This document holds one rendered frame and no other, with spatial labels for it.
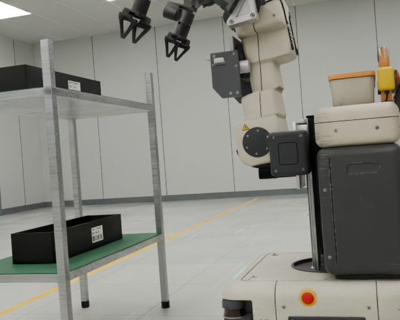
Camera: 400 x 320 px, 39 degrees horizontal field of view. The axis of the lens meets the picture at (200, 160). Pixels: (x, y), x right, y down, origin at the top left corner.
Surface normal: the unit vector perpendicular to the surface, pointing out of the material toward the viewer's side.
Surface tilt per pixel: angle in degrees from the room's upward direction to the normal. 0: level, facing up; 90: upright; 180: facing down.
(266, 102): 90
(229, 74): 90
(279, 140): 90
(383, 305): 90
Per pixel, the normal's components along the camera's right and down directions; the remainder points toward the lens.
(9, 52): 0.95, -0.07
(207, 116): -0.29, 0.03
